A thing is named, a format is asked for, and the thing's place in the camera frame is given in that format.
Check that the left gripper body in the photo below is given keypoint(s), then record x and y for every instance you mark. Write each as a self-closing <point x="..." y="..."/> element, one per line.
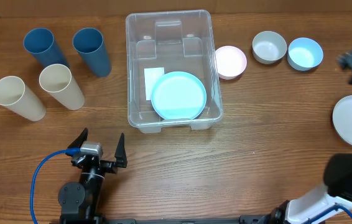
<point x="109" y="167"/>

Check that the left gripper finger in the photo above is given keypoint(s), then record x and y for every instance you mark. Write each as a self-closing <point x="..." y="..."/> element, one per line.
<point x="120" y="154"/>
<point x="77" y="143"/>

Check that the light blue bowl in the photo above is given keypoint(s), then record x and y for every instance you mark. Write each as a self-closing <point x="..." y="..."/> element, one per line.
<point x="304" y="54"/>

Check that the cream cup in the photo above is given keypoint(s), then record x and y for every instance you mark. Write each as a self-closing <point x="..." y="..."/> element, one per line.
<point x="16" y="96"/>
<point x="58" y="81"/>

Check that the light blue plate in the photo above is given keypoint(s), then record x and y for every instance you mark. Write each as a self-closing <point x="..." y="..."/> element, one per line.
<point x="178" y="95"/>

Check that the grey bowl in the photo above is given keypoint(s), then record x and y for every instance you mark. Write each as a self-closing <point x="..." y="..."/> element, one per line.
<point x="268" y="47"/>

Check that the pink bowl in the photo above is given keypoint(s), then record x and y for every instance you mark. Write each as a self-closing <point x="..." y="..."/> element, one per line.
<point x="230" y="62"/>

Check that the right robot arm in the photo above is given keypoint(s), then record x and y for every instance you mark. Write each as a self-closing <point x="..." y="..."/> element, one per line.
<point x="334" y="194"/>

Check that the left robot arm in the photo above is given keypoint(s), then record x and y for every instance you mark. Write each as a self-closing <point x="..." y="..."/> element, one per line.
<point x="79" y="200"/>

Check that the white label in bin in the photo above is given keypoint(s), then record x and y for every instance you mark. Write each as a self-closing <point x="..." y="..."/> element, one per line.
<point x="151" y="76"/>

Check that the clear plastic storage bin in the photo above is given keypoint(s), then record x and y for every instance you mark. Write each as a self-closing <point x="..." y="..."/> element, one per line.
<point x="178" y="41"/>

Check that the dark blue cup near bin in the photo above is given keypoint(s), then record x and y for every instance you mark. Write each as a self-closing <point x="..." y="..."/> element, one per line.
<point x="89" y="43"/>

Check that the dark blue cup far left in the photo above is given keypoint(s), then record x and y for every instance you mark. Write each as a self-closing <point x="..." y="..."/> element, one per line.
<point x="41" y="44"/>

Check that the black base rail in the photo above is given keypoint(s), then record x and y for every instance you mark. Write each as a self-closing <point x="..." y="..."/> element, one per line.
<point x="243" y="219"/>

